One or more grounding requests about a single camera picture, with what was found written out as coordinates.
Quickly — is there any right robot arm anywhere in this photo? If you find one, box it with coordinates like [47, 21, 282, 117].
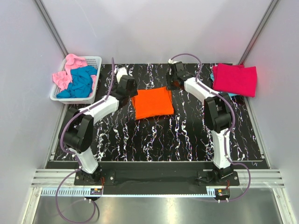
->
[166, 59, 235, 185]

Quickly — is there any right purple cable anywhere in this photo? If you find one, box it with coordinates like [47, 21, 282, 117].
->
[168, 53, 252, 203]

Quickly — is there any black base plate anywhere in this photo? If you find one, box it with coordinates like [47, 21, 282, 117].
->
[74, 162, 240, 196]

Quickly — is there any aluminium front rail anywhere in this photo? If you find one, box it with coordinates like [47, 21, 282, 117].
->
[31, 169, 285, 188]

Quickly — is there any white plastic basket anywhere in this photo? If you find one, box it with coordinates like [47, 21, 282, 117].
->
[50, 54, 102, 105]

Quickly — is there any pink t shirt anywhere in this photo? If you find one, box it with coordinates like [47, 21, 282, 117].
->
[52, 54, 87, 91]

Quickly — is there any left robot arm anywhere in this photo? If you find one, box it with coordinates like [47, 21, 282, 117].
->
[59, 74, 138, 185]

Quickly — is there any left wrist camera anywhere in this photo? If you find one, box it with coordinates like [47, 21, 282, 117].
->
[116, 67, 127, 83]

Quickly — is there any orange t shirt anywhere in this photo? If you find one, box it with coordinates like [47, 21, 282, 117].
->
[132, 87, 174, 120]

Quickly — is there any folded magenta t shirt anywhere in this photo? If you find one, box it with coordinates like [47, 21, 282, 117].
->
[212, 63, 257, 98]

